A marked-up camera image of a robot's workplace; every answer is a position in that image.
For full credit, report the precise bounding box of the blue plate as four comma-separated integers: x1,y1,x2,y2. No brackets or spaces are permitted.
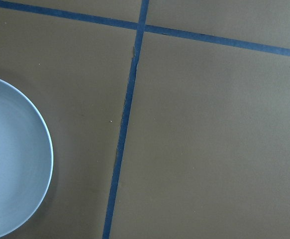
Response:
0,79,54,237

